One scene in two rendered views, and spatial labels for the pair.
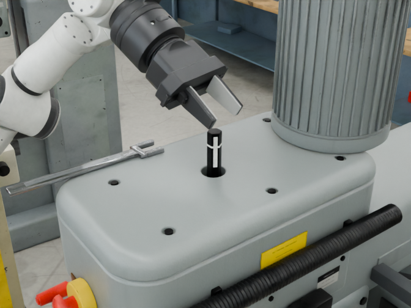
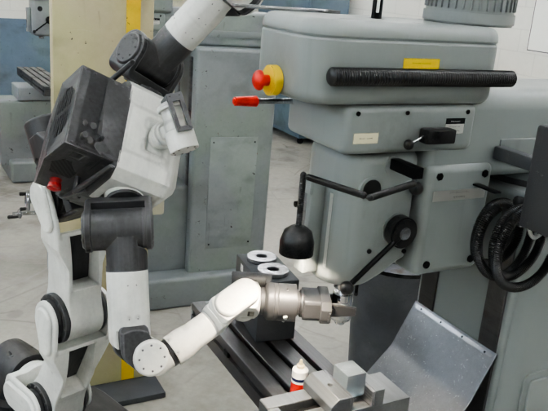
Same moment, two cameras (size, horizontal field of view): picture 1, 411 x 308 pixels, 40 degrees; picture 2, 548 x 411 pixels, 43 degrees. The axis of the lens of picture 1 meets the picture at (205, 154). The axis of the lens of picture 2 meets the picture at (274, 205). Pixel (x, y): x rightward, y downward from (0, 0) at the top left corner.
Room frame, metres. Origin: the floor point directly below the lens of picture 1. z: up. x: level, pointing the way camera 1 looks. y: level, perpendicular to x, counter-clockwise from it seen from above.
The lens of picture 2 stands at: (-0.80, -0.03, 1.95)
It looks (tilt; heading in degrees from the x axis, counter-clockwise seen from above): 18 degrees down; 8
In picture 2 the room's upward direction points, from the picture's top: 5 degrees clockwise
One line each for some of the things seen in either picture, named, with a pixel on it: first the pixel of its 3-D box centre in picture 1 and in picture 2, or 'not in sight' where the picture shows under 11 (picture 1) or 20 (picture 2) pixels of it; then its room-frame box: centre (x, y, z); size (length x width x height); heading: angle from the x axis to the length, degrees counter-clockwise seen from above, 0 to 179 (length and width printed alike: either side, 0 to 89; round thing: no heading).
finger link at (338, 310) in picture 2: not in sight; (342, 311); (0.70, -0.02, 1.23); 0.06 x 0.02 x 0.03; 101
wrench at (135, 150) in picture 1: (88, 167); (286, 8); (0.73, 0.18, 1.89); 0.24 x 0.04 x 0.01; 125
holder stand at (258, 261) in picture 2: not in sight; (264, 293); (1.11, 0.22, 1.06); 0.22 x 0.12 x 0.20; 29
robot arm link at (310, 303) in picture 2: not in sight; (302, 304); (0.71, 0.08, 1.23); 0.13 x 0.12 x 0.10; 11
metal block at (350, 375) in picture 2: not in sight; (348, 379); (0.68, -0.05, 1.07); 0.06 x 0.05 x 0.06; 37
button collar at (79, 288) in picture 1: (81, 299); (271, 80); (0.59, 0.17, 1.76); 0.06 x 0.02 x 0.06; 36
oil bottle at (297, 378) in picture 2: not in sight; (299, 378); (0.74, 0.07, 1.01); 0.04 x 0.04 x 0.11
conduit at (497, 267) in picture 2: not in sight; (502, 236); (0.73, -0.34, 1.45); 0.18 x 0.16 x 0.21; 126
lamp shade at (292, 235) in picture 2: not in sight; (297, 239); (0.57, 0.09, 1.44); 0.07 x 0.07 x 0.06
